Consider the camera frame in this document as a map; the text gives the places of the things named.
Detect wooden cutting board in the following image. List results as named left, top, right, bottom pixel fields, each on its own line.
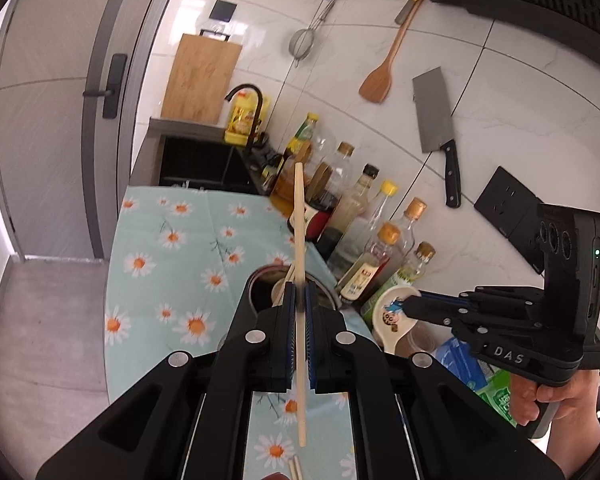
left=160, top=30, right=243, bottom=126

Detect daisy print tablecloth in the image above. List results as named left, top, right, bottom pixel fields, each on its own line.
left=104, top=185, right=376, bottom=480

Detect steel cleaver black handle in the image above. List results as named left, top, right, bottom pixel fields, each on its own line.
left=411, top=66, right=462, bottom=209

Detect wooden spatula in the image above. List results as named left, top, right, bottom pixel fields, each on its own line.
left=358, top=0, right=426, bottom=105

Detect person's right hand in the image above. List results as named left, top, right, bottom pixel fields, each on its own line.
left=510, top=367, right=600, bottom=466

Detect long single wooden chopstick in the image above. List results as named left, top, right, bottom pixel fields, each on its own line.
left=292, top=162, right=308, bottom=448

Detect brown spice jar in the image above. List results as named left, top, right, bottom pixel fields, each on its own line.
left=397, top=322, right=438, bottom=358

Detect black door lock handle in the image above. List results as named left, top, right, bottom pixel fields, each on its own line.
left=82, top=53, right=128, bottom=120

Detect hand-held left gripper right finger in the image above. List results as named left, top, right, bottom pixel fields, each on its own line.
left=306, top=284, right=566, bottom=480

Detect row of condiment bottles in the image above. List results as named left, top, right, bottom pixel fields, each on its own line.
left=269, top=112, right=437, bottom=311

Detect white blue salt bag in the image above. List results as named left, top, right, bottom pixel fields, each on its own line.
left=435, top=337, right=491, bottom=391

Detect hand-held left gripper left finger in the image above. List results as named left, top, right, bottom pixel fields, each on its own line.
left=35, top=284, right=297, bottom=480

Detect black curved faucet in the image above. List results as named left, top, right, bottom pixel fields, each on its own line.
left=225, top=84, right=266, bottom=153

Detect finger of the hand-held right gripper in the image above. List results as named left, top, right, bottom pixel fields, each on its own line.
left=420, top=286, right=537, bottom=311
left=405, top=297, right=536, bottom=341

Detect bunch of wooden chopsticks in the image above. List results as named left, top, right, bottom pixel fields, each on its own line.
left=280, top=264, right=307, bottom=480

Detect grey door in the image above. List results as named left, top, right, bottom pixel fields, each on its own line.
left=0, top=0, right=146, bottom=261

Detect green sugar bag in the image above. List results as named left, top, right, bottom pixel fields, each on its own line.
left=477, top=367, right=518, bottom=428

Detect cream spoon blue cartoon print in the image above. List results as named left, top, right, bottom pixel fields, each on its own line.
left=371, top=285, right=423, bottom=356

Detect black wall socket panel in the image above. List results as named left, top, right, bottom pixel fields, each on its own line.
left=474, top=166, right=548, bottom=275

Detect metal mesh strainer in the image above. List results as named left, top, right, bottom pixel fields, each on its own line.
left=289, top=0, right=338, bottom=61

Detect black cylindrical utensil holder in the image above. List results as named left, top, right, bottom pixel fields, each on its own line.
left=245, top=264, right=340, bottom=321

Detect yellow oil jug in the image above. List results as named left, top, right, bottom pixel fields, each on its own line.
left=224, top=95, right=271, bottom=147

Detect dark kitchen sink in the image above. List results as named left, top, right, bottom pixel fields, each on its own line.
left=147, top=117, right=261, bottom=193

